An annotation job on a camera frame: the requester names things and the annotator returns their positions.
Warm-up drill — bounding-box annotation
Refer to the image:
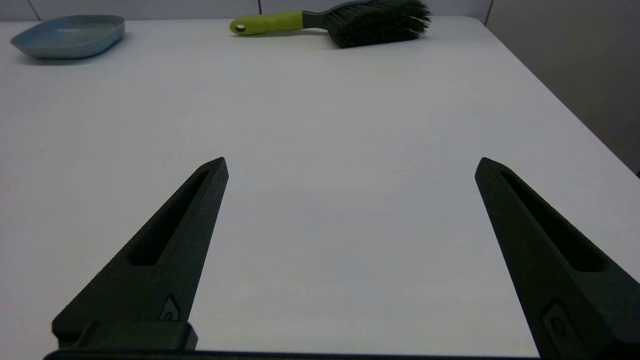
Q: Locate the green-handled black bristle brush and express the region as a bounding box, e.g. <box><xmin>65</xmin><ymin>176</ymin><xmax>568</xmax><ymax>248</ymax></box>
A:
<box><xmin>229</xmin><ymin>0</ymin><xmax>432</xmax><ymax>49</ymax></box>

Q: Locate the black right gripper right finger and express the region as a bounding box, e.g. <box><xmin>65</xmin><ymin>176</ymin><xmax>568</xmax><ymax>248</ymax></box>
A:
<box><xmin>475</xmin><ymin>157</ymin><xmax>640</xmax><ymax>359</ymax></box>

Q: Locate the grey-blue square plate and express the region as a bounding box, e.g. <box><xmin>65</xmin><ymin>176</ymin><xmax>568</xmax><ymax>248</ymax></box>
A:
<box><xmin>10</xmin><ymin>15</ymin><xmax>126</xmax><ymax>60</ymax></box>

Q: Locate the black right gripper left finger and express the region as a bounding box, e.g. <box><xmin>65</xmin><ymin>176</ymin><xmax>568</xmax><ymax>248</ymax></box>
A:
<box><xmin>52</xmin><ymin>157</ymin><xmax>229</xmax><ymax>351</ymax></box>

